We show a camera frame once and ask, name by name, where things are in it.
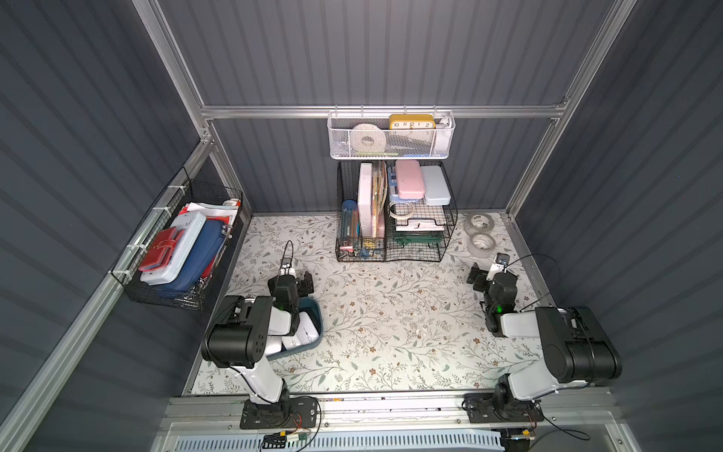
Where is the clear tape roll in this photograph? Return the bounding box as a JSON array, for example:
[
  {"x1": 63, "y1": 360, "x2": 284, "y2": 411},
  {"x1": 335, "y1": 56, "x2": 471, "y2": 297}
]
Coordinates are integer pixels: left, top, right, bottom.
[
  {"x1": 463, "y1": 212, "x2": 495, "y2": 237},
  {"x1": 467, "y1": 233, "x2": 497, "y2": 259}
]

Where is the aluminium rail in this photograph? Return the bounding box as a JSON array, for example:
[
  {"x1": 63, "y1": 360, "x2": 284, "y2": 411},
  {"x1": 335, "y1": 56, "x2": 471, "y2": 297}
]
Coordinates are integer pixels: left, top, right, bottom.
[{"x1": 151, "y1": 388, "x2": 642, "y2": 451}]

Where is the red wallet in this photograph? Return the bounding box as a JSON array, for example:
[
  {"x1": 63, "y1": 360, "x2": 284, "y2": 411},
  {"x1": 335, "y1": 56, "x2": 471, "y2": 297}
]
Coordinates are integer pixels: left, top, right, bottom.
[{"x1": 139, "y1": 227, "x2": 184, "y2": 272}]

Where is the white mesh hanging basket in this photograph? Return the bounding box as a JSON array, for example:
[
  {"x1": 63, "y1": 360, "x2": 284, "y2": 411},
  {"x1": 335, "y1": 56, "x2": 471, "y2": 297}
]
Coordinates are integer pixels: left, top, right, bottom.
[{"x1": 327, "y1": 108, "x2": 457, "y2": 160}]

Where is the teal plastic storage box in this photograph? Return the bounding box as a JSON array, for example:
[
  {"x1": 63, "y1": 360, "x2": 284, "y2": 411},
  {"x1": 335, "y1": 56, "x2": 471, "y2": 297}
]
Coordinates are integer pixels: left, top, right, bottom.
[{"x1": 265, "y1": 297, "x2": 324, "y2": 361}]

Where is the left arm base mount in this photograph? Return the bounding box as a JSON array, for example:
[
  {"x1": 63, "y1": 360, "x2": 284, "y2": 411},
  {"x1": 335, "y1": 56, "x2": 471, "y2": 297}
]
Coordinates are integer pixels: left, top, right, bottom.
[{"x1": 239, "y1": 397, "x2": 321, "y2": 431}]

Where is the white tape roll in basket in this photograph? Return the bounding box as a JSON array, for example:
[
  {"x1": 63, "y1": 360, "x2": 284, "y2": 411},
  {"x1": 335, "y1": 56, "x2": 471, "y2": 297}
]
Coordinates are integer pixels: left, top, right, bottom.
[{"x1": 349, "y1": 124, "x2": 387, "y2": 154}]

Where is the white plastic case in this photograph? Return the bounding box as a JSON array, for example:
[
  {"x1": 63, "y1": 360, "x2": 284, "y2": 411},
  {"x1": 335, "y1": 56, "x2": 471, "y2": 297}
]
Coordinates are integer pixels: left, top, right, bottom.
[{"x1": 140, "y1": 211, "x2": 206, "y2": 286}]

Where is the white box upright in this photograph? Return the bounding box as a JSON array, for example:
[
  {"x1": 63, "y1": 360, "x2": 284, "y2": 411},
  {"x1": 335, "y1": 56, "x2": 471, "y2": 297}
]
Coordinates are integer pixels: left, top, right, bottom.
[{"x1": 357, "y1": 163, "x2": 373, "y2": 237}]

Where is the pink pencil case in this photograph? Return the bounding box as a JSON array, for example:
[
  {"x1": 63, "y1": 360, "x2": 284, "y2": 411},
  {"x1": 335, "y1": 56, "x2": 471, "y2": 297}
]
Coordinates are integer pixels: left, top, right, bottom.
[{"x1": 395, "y1": 159, "x2": 425, "y2": 200}]

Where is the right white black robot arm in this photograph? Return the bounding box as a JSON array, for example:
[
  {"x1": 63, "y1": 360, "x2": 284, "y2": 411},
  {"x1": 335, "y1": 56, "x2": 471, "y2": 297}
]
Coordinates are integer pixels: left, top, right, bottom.
[{"x1": 467, "y1": 264, "x2": 622, "y2": 407}]

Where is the clear tape roll front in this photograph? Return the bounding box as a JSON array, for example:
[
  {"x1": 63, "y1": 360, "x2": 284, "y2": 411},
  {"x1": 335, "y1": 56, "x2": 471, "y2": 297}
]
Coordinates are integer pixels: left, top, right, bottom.
[{"x1": 467, "y1": 233, "x2": 497, "y2": 259}]

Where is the light grey pencil case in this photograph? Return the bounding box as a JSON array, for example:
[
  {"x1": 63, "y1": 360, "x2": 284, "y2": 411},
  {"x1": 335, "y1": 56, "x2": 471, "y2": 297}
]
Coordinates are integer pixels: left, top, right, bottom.
[{"x1": 421, "y1": 165, "x2": 451, "y2": 206}]

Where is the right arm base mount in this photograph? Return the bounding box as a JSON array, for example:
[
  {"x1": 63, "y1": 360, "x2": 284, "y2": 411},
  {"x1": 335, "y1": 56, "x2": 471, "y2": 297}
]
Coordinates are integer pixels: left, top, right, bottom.
[{"x1": 461, "y1": 393, "x2": 543, "y2": 425}]

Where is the clear tape roll rear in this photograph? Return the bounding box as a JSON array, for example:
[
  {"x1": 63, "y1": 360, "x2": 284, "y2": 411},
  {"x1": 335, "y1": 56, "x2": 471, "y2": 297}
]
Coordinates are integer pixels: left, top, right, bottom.
[{"x1": 463, "y1": 212, "x2": 495, "y2": 237}]

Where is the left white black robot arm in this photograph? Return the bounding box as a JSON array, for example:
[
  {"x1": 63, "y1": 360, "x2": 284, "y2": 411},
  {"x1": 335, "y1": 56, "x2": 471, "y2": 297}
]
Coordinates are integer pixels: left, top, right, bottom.
[{"x1": 201, "y1": 270, "x2": 322, "y2": 406}]

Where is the white computer mouse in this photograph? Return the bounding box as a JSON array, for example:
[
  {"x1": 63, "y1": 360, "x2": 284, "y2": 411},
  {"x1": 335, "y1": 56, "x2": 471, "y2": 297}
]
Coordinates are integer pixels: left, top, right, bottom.
[{"x1": 282, "y1": 312, "x2": 320, "y2": 351}]

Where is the black wire desk organizer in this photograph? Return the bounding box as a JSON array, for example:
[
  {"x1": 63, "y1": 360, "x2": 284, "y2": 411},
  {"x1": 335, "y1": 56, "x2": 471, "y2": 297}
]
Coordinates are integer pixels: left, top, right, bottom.
[{"x1": 334, "y1": 161, "x2": 459, "y2": 263}]

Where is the blue zip case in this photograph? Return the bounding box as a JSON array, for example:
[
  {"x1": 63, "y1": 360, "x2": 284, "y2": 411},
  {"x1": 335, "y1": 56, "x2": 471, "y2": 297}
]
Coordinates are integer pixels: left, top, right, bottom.
[{"x1": 156, "y1": 220, "x2": 226, "y2": 299}]

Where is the small circuit board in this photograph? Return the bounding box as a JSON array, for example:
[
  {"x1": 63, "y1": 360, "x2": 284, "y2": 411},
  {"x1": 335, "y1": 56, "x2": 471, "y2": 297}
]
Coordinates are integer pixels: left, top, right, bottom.
[{"x1": 259, "y1": 431, "x2": 310, "y2": 451}]

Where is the yellow clock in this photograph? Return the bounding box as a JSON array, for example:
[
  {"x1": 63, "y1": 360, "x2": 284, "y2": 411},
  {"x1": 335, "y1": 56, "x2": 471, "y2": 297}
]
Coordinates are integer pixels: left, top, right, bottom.
[{"x1": 389, "y1": 114, "x2": 436, "y2": 130}]

